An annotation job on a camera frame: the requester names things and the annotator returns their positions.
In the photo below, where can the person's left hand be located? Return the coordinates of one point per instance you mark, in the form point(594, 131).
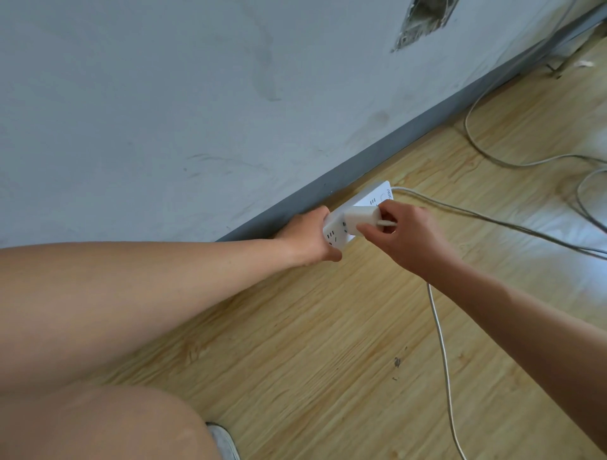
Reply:
point(303, 239)

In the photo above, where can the person's right hand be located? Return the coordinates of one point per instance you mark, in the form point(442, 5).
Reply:
point(412, 241)

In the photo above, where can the person's left thumb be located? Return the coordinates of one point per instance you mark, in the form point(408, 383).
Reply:
point(333, 254)

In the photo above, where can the person's right thumb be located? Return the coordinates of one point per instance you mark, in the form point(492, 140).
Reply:
point(373, 231)

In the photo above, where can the white plug adapter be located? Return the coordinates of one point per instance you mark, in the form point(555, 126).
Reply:
point(358, 218)

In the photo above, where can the white power strip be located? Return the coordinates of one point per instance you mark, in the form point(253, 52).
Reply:
point(367, 199)

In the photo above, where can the person's right forearm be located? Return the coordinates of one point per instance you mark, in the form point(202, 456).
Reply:
point(531, 341)

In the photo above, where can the person's left forearm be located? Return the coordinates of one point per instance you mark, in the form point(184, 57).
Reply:
point(142, 294)

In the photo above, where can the person's white shoe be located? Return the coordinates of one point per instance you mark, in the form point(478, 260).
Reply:
point(225, 443)

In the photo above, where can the metal furniture leg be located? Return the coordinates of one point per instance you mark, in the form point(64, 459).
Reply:
point(571, 50)

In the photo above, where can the small white scrap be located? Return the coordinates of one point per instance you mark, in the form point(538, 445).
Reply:
point(584, 63)

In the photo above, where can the person's leg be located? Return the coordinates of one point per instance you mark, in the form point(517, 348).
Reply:
point(95, 426)

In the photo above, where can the broken wall socket hole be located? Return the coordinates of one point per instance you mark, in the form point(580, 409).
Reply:
point(424, 21)

